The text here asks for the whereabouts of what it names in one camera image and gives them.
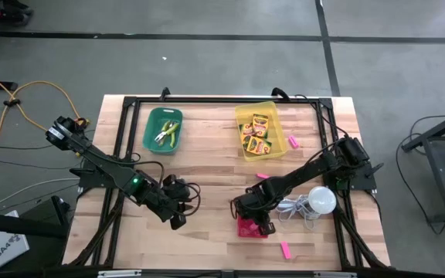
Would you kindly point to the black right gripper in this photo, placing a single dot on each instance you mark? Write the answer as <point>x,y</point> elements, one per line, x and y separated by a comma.
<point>255,201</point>

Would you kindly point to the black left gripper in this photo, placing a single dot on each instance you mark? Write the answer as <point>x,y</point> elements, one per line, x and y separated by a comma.
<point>157,199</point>

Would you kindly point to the pink eraser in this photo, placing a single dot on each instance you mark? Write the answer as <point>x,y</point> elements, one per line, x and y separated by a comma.
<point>293,141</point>
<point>285,250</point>
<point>263,176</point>

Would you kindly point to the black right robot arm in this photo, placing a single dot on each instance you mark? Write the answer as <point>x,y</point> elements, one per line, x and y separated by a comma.
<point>315,170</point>

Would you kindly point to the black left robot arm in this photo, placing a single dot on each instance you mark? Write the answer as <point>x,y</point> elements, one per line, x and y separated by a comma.
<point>102,170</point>

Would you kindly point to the red perforated plastic basket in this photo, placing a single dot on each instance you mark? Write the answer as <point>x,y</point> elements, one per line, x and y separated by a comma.
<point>245,232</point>

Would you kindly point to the green plastic bin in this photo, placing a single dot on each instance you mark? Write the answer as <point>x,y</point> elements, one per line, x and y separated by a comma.
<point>151,146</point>

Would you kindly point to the white round bulb lamp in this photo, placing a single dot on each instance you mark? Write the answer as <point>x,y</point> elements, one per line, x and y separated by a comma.
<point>322,199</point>

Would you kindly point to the yellow translucent plastic bin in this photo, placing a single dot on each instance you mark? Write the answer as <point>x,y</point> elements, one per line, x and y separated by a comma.
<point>278,127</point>

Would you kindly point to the black metal stand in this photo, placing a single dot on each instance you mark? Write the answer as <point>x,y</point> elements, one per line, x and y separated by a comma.
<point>439,127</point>

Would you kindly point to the person's feet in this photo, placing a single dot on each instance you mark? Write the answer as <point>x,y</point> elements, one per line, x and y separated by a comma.
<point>6,15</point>

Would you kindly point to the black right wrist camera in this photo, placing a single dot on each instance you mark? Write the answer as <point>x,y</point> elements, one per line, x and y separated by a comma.
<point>267,228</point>

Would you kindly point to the silver metal bracket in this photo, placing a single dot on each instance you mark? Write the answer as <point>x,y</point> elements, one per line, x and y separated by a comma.
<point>334,274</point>
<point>119,273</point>

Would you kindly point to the black metal table frame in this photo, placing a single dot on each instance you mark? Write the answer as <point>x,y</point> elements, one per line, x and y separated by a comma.
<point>226,100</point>

